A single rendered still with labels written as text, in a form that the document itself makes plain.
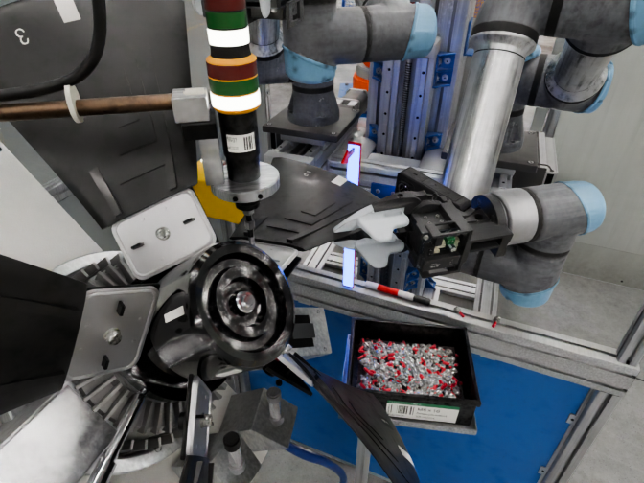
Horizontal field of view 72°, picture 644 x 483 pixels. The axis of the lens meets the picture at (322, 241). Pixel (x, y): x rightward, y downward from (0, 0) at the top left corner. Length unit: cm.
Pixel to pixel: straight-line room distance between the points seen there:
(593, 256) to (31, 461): 242
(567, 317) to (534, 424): 129
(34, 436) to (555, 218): 62
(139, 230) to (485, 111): 50
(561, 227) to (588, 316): 181
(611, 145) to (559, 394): 145
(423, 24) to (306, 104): 62
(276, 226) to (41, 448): 32
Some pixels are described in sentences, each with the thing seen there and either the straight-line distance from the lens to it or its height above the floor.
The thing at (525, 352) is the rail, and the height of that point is 83.
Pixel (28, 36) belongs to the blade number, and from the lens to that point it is 54.
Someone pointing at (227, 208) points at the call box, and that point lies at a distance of 95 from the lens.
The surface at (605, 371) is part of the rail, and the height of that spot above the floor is 83.
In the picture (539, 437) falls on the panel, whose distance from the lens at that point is 120.
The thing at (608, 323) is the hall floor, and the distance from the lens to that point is 246.
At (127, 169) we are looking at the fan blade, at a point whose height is 131.
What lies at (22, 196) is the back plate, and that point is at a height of 122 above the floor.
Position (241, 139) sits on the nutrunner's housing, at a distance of 43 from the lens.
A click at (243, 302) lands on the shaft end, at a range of 41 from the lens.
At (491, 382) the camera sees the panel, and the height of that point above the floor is 69.
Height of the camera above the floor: 150
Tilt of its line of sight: 36 degrees down
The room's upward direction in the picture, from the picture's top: straight up
